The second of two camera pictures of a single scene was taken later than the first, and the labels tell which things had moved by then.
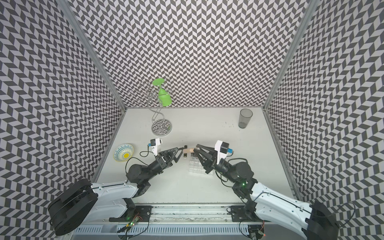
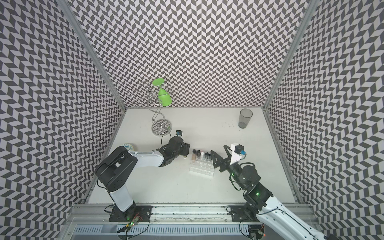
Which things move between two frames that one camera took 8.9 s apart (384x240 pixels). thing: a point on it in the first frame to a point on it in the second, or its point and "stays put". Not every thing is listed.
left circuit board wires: [136, 218] stays put
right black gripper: [210, 162] to [220, 161]
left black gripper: [162, 159] to [186, 149]
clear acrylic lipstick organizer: [195, 166] stays put
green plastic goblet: [164, 98] stays put
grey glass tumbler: [244, 117] stays put
